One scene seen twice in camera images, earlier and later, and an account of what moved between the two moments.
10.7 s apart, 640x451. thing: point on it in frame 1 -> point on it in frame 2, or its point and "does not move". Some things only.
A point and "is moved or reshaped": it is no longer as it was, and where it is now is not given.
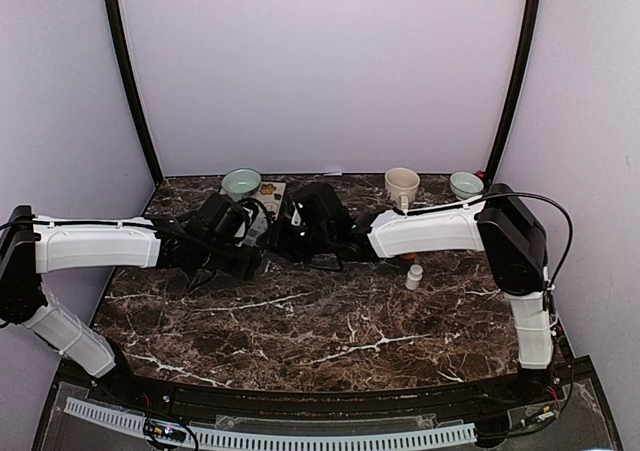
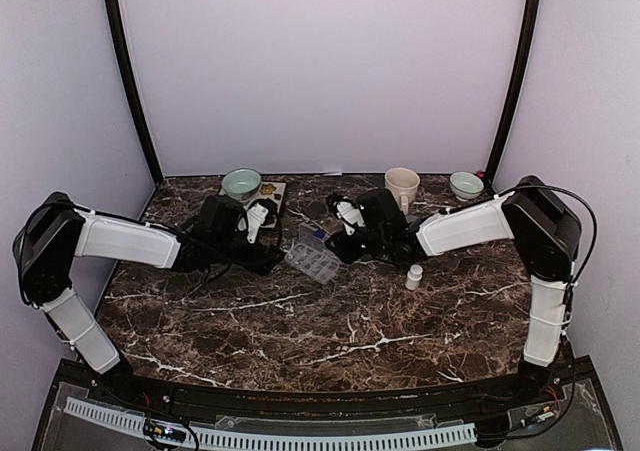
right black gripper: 278,240 -> 343,249
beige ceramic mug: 402,184 does not move
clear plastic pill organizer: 258,226 is moved or reshaped
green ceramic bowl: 464,185 does not move
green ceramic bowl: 241,183 does not move
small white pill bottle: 414,277 does not move
